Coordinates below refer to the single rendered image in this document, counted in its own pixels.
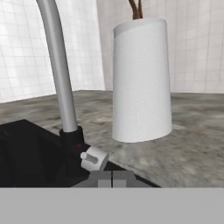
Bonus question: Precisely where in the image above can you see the black sink basin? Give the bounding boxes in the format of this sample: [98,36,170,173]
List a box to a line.
[0,118,161,188]

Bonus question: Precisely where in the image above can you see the grey sink faucet spout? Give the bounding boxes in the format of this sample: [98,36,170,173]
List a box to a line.
[36,0,91,176]

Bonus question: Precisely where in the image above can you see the brown wooden towel holder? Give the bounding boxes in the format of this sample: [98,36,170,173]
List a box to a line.
[128,0,144,21]

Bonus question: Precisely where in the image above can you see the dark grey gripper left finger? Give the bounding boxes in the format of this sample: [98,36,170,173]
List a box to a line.
[72,171,113,188]

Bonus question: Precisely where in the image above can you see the white paper towel roll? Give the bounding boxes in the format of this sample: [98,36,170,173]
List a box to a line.
[111,17,173,144]

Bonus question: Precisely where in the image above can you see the white faucet handle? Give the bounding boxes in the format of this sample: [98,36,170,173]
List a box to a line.
[80,145,110,172]

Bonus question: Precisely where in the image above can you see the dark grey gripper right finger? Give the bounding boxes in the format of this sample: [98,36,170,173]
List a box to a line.
[112,170,151,188]

